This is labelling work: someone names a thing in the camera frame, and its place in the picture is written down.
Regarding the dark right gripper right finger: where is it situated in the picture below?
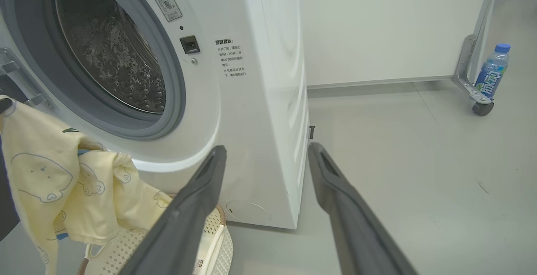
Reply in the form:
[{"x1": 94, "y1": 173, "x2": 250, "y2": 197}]
[{"x1": 308, "y1": 142, "x2": 420, "y2": 275}]

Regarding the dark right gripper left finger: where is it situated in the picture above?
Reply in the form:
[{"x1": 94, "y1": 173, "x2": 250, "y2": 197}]
[{"x1": 120, "y1": 145, "x2": 227, "y2": 275}]

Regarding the cream garment with blue patch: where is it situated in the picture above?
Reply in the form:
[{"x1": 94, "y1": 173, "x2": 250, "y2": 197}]
[{"x1": 0, "y1": 95, "x2": 173, "y2": 275}]

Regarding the dark round glass washer door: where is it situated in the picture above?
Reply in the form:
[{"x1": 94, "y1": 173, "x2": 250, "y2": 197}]
[{"x1": 0, "y1": 137, "x2": 20, "y2": 242}]

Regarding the silver metal door hinge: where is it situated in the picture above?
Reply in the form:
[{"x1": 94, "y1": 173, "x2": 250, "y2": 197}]
[{"x1": 0, "y1": 48, "x2": 53, "y2": 110}]

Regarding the white front-load washing machine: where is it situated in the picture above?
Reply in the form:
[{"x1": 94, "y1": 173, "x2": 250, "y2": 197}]
[{"x1": 0, "y1": 0, "x2": 310, "y2": 229}]

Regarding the stainless steel washing machine drum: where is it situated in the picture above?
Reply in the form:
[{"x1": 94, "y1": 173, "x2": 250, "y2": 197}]
[{"x1": 55, "y1": 0, "x2": 166, "y2": 114}]

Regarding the round white filter cap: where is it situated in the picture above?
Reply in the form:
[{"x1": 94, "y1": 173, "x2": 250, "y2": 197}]
[{"x1": 226, "y1": 200, "x2": 272, "y2": 223}]

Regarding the cream perforated laundry basket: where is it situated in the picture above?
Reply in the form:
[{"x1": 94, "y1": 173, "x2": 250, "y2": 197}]
[{"x1": 78, "y1": 193, "x2": 234, "y2": 275}]

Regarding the metal foot with black caster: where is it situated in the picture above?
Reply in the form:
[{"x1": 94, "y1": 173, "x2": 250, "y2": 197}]
[{"x1": 452, "y1": 35, "x2": 495, "y2": 117}]

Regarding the white partition panel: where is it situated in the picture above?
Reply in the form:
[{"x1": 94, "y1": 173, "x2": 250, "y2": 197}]
[{"x1": 296, "y1": 0, "x2": 502, "y2": 89}]

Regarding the blue labelled drink bottle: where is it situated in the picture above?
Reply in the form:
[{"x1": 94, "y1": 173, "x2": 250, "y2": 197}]
[{"x1": 475, "y1": 43, "x2": 511, "y2": 99}]

